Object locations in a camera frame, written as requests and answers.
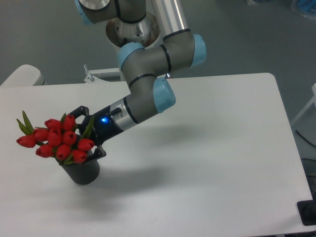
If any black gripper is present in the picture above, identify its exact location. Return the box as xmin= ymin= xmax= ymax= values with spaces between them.
xmin=67 ymin=106 xmax=123 ymax=162

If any red tulip bouquet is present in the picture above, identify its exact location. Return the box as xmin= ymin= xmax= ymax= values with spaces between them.
xmin=16 ymin=111 xmax=96 ymax=165

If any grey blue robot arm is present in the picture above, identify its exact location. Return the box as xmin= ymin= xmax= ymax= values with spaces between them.
xmin=74 ymin=0 xmax=207 ymax=161

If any dark grey ribbed vase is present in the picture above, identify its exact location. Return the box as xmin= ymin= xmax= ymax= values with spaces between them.
xmin=59 ymin=134 xmax=101 ymax=186

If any white chair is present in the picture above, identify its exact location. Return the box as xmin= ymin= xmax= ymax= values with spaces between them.
xmin=0 ymin=64 xmax=47 ymax=88

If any black box at table edge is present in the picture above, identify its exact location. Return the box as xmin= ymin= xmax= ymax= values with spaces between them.
xmin=297 ymin=200 xmax=316 ymax=226

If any blue plastic bag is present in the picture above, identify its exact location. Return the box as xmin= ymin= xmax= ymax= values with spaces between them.
xmin=291 ymin=0 xmax=316 ymax=19

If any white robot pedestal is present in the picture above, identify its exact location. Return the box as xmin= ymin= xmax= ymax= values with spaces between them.
xmin=83 ymin=14 xmax=161 ymax=84

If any black cable on floor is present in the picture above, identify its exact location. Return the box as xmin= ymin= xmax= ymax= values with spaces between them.
xmin=295 ymin=129 xmax=316 ymax=145

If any white metal frame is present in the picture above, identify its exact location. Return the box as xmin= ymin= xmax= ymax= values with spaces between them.
xmin=290 ymin=84 xmax=316 ymax=127

